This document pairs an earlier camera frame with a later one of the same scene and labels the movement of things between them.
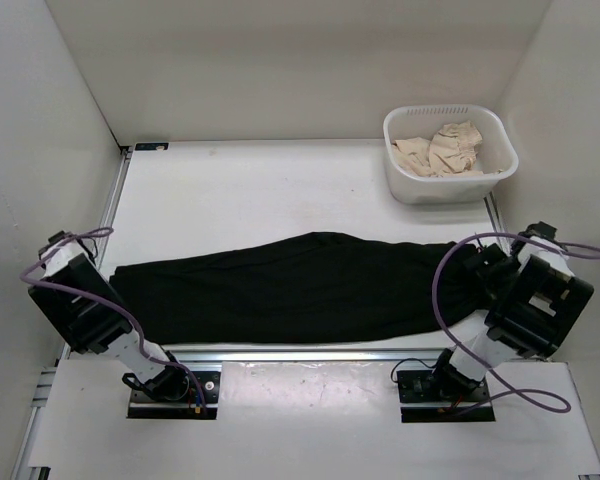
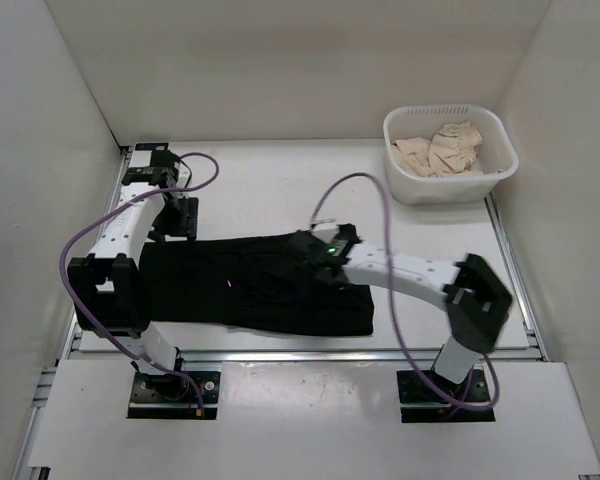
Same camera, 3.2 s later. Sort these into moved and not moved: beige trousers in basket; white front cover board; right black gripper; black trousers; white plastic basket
Moved: black trousers; right black gripper
Not moved: white front cover board; beige trousers in basket; white plastic basket
